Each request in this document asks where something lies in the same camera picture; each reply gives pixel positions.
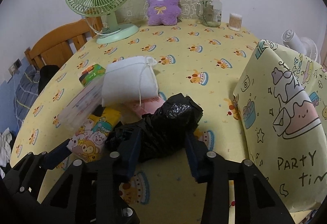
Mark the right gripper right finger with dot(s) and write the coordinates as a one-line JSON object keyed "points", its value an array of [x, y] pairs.
{"points": [[256, 200]]}

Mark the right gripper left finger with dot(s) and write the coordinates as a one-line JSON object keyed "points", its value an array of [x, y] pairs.
{"points": [[89, 192]]}

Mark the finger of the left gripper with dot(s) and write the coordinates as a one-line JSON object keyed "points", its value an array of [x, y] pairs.
{"points": [[57, 155]]}

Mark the yellow cartoon tissue pack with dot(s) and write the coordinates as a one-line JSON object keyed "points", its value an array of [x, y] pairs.
{"points": [[88, 142]]}

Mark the clear plastic straw pack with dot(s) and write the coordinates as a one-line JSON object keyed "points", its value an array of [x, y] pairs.
{"points": [[82, 105]]}

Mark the black plastic bag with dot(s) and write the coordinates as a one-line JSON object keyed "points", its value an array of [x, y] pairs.
{"points": [[157, 135]]}

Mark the green tissue pack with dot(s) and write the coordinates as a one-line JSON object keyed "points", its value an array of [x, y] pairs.
{"points": [[91, 72]]}

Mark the pink paper packet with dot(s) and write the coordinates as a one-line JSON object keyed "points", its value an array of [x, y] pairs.
{"points": [[147, 106]]}

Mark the white drawstring cloth pouch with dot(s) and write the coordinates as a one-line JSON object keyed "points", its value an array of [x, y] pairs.
{"points": [[129, 80]]}

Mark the white cloth on bed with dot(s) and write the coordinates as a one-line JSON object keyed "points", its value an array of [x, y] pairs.
{"points": [[5, 147]]}

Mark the blue plaid bedding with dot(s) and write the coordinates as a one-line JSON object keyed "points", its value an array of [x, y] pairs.
{"points": [[26, 93]]}

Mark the black garment on chair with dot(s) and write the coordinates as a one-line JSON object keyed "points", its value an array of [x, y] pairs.
{"points": [[46, 74]]}

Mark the yellow cartoon fabric bin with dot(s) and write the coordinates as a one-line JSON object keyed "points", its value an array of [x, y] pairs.
{"points": [[281, 98]]}

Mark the wooden chair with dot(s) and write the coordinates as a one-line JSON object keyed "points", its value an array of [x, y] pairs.
{"points": [[54, 48]]}

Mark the yellow patterned tablecloth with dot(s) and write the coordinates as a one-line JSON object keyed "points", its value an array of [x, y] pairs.
{"points": [[192, 59]]}

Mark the white standing fan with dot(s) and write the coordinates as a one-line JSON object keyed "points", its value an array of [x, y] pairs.
{"points": [[302, 45]]}

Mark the cotton swab container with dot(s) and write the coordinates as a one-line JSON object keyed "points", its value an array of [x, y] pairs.
{"points": [[235, 22]]}

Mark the purple plush toy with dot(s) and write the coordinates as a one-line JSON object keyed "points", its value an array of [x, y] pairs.
{"points": [[163, 12]]}

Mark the glass mason jar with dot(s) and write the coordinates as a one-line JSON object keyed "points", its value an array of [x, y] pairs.
{"points": [[210, 12]]}

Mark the wall power socket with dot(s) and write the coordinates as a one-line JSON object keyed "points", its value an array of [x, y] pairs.
{"points": [[14, 67]]}

